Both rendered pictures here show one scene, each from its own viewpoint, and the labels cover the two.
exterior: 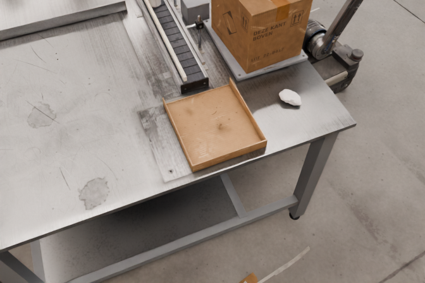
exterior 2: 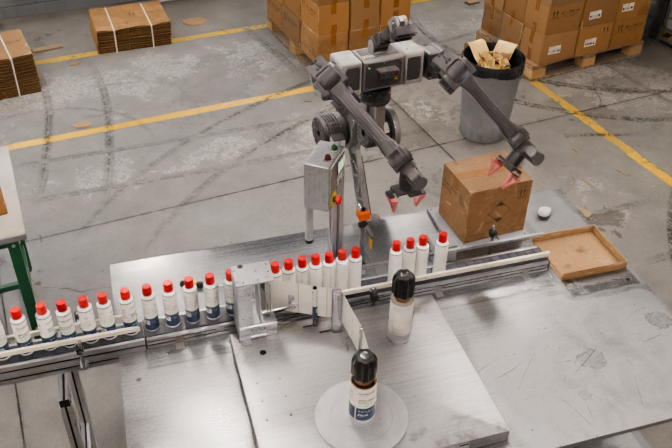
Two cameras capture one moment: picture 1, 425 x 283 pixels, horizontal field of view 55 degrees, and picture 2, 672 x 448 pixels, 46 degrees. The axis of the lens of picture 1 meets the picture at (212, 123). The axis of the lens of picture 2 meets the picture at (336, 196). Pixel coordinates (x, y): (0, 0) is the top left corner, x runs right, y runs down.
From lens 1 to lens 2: 3.31 m
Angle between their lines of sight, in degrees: 59
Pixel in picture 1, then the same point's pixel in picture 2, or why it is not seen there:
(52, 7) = (445, 351)
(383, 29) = (282, 212)
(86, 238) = not seen: outside the picture
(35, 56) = (511, 372)
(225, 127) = (579, 248)
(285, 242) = not seen: hidden behind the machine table
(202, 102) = (556, 258)
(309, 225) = not seen: hidden behind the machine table
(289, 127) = (571, 218)
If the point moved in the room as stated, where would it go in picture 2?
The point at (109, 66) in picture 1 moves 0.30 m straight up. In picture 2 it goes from (519, 315) to (532, 256)
